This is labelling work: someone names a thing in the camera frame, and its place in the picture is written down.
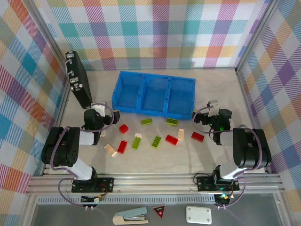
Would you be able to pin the blue three-compartment bin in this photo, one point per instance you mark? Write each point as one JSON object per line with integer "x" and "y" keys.
{"x": 152, "y": 94}

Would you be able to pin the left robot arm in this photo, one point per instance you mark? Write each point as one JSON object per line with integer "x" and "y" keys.
{"x": 61, "y": 146}

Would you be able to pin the small red lego brick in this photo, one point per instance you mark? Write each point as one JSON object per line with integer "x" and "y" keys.
{"x": 124, "y": 128}

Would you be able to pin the slotted metal strip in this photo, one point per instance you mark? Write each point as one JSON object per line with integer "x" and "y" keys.
{"x": 152, "y": 200}

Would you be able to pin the black hard case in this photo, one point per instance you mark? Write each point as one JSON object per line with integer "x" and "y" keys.
{"x": 81, "y": 80}

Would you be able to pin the white rectangular plate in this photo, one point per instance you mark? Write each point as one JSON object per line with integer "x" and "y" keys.
{"x": 198, "y": 214}

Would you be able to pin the green lego brick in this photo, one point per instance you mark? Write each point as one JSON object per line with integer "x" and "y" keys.
{"x": 171, "y": 121}
{"x": 146, "y": 121}
{"x": 156, "y": 142}
{"x": 136, "y": 144}

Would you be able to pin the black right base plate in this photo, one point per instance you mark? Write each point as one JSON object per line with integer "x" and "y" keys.
{"x": 204, "y": 184}

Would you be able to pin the small cream lego brick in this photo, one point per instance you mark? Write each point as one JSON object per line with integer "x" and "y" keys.
{"x": 138, "y": 135}

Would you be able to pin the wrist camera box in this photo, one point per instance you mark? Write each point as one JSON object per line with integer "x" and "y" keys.
{"x": 100, "y": 108}
{"x": 213, "y": 108}

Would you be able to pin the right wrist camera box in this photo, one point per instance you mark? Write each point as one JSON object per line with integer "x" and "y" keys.
{"x": 213, "y": 108}

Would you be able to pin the red triangle sign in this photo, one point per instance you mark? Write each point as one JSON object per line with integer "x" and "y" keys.
{"x": 159, "y": 210}

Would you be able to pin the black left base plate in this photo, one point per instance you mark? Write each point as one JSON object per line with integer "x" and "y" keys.
{"x": 107, "y": 184}

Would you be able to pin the aluminium front rail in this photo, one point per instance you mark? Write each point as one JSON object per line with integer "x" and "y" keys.
{"x": 152, "y": 183}

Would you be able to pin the aluminium frame post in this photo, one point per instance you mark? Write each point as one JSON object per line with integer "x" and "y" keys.
{"x": 255, "y": 35}
{"x": 48, "y": 35}

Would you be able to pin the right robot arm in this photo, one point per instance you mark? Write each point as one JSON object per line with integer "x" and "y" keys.
{"x": 251, "y": 148}

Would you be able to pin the grey blue stapler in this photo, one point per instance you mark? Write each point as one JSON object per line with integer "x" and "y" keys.
{"x": 134, "y": 213}

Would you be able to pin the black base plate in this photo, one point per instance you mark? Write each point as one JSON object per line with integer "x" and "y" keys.
{"x": 204, "y": 184}
{"x": 107, "y": 184}

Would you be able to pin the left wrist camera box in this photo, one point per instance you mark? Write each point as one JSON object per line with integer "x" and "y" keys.
{"x": 100, "y": 108}

